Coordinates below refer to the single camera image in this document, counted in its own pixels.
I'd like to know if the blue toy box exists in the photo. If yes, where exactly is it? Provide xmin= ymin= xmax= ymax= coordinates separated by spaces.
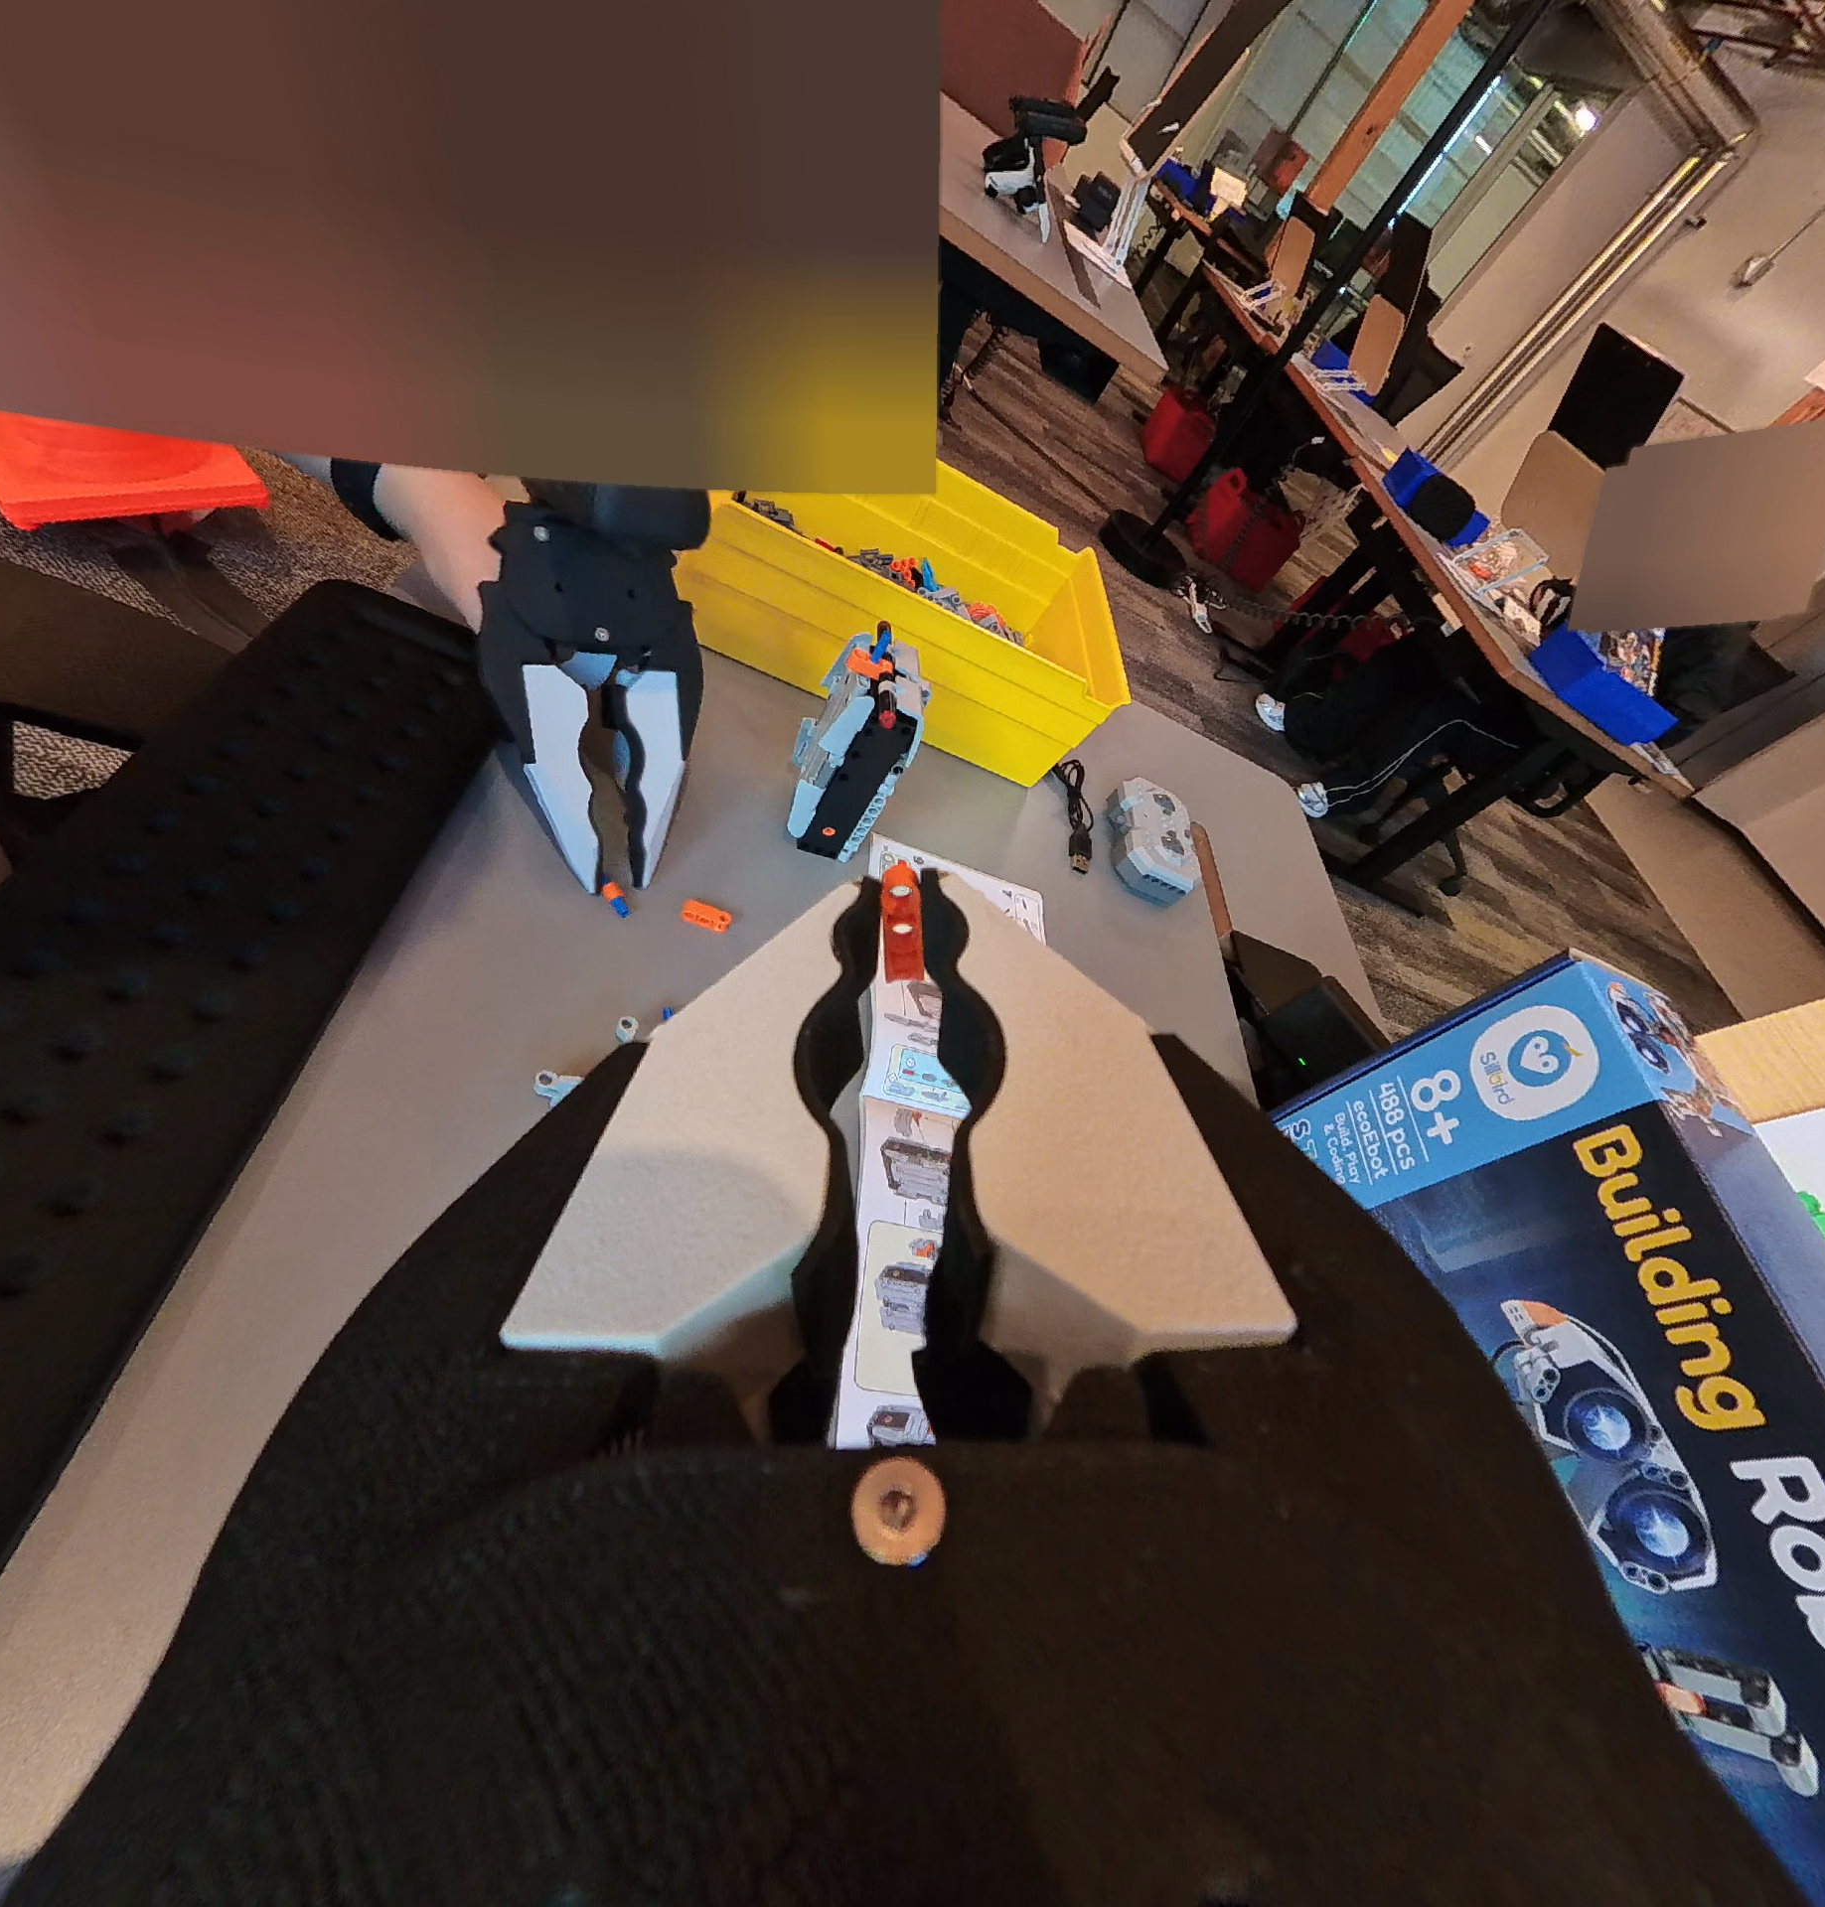
xmin=1271 ymin=953 xmax=1825 ymax=1907

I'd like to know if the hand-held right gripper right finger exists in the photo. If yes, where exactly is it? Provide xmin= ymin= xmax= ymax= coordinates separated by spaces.
xmin=913 ymin=876 xmax=1299 ymax=1444

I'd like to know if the yellow plastic parts bin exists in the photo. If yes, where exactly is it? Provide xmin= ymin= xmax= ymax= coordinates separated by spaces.
xmin=670 ymin=490 xmax=1130 ymax=788

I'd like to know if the black monitor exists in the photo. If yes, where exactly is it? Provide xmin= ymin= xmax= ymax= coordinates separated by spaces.
xmin=1551 ymin=319 xmax=1690 ymax=470

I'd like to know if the grey black brick model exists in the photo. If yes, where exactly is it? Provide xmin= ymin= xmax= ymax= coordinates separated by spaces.
xmin=786 ymin=617 xmax=929 ymax=866

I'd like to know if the pile of small brick pieces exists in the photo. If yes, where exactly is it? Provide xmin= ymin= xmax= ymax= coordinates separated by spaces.
xmin=734 ymin=498 xmax=1040 ymax=643

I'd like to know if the black dotted mat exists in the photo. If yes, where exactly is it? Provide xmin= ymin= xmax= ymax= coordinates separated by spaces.
xmin=0 ymin=580 xmax=503 ymax=1627

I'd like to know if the person's left hand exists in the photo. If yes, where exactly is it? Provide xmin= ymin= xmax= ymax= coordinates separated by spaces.
xmin=380 ymin=464 xmax=523 ymax=631

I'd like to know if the spare gripper device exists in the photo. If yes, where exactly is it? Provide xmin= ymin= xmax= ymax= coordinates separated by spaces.
xmin=981 ymin=95 xmax=1086 ymax=248

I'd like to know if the black box with green light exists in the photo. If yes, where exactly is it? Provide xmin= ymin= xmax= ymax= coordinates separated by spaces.
xmin=1225 ymin=929 xmax=1392 ymax=1112

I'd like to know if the red canister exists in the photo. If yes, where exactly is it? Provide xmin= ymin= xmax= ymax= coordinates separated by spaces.
xmin=1187 ymin=468 xmax=1309 ymax=596
xmin=1144 ymin=383 xmax=1219 ymax=482

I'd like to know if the long pale background table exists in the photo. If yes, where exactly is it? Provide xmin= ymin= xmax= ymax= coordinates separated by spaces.
xmin=939 ymin=95 xmax=1171 ymax=393

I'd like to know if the red plastic lid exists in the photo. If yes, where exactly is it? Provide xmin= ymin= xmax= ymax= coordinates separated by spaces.
xmin=0 ymin=405 xmax=273 ymax=530

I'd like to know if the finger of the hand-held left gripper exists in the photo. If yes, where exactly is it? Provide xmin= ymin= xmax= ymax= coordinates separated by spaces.
xmin=611 ymin=608 xmax=708 ymax=892
xmin=480 ymin=621 xmax=607 ymax=896

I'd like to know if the instruction booklet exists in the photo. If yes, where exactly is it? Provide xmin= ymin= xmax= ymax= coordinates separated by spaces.
xmin=829 ymin=838 xmax=1052 ymax=1450

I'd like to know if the beige cardboard divider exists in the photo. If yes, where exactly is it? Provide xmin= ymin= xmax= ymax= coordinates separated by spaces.
xmin=1501 ymin=429 xmax=1615 ymax=560

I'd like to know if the long background workbench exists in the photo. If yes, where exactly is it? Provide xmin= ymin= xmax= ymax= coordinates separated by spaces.
xmin=1152 ymin=149 xmax=1696 ymax=792

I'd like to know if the pale wooden board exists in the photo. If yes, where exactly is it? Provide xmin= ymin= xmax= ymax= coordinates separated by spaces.
xmin=1694 ymin=985 xmax=1825 ymax=1126

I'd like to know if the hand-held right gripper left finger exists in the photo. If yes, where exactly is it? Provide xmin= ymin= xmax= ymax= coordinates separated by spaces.
xmin=499 ymin=876 xmax=891 ymax=1448

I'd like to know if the pale grey curved brick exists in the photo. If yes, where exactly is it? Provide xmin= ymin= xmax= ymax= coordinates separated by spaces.
xmin=537 ymin=1015 xmax=643 ymax=1102

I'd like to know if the grey desk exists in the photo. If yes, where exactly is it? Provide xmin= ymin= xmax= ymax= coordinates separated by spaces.
xmin=0 ymin=566 xmax=1376 ymax=1879

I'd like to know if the grey motor block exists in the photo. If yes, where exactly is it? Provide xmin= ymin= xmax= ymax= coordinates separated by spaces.
xmin=1104 ymin=776 xmax=1201 ymax=905

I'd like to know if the blue plastic bin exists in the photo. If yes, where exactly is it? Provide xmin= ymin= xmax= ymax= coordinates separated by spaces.
xmin=1382 ymin=447 xmax=1493 ymax=550
xmin=1531 ymin=625 xmax=1682 ymax=747

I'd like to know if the black backpack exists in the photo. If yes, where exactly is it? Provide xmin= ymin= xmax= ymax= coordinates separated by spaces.
xmin=1277 ymin=609 xmax=1452 ymax=762

